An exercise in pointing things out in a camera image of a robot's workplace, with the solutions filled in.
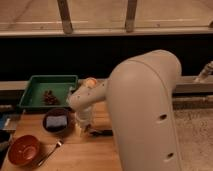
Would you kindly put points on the dark red grapes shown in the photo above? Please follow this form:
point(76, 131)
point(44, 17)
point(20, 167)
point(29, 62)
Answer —
point(49, 98)

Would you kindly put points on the blue sponge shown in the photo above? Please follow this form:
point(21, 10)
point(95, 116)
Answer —
point(56, 121)

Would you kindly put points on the green plastic tray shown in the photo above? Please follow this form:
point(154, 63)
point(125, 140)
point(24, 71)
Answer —
point(32, 98)

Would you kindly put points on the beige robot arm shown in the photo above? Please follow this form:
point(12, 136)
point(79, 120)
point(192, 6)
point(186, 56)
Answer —
point(138, 96)

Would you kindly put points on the black handled brush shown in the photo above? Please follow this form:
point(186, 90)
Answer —
point(95, 132)

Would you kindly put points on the orange red bowl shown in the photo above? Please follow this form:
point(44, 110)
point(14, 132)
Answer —
point(24, 150)

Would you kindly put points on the yellow lit cup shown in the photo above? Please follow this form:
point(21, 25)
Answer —
point(90, 82)

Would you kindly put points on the metal fork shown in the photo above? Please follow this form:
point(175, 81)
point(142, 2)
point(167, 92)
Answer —
point(48, 154)

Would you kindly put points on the dark brown bowl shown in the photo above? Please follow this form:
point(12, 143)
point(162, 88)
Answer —
point(56, 112)

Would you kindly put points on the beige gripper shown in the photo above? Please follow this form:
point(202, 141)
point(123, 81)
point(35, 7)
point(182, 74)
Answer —
point(84, 118)

